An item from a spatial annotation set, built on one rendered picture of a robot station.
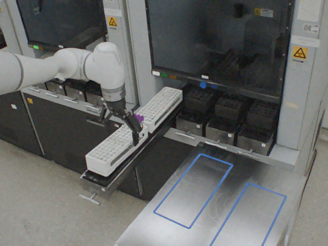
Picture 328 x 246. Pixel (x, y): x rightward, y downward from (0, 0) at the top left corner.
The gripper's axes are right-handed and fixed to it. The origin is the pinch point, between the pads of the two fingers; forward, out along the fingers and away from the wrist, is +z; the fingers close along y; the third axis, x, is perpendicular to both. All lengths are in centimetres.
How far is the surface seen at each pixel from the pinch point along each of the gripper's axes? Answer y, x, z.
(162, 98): -0.6, 33.0, 0.7
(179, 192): 32.8, -12.1, 5.1
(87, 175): -3.5, -20.0, 5.4
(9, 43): -114, 38, -7
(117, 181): 6.8, -15.0, 8.7
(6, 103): -128, 29, 36
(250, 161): 50, 14, 5
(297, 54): 57, 38, -31
